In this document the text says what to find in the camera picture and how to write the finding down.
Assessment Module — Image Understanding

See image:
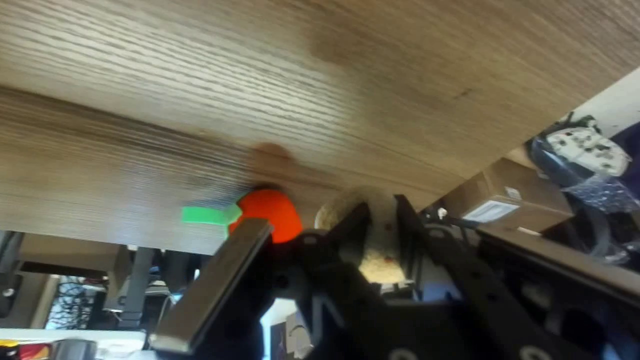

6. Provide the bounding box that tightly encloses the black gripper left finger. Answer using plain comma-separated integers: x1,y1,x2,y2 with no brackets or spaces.
146,219,275,357

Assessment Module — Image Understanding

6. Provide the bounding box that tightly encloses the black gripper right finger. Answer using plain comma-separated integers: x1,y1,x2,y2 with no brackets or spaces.
394,194,536,360

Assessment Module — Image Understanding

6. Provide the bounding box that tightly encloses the red and green toy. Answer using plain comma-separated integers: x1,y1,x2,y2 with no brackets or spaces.
178,186,307,247

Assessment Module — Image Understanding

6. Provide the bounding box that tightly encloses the brown box with label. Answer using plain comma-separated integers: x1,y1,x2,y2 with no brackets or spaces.
433,156,576,236

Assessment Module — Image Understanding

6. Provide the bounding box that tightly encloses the white speckled object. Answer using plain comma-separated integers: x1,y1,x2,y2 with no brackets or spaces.
526,117,635,180

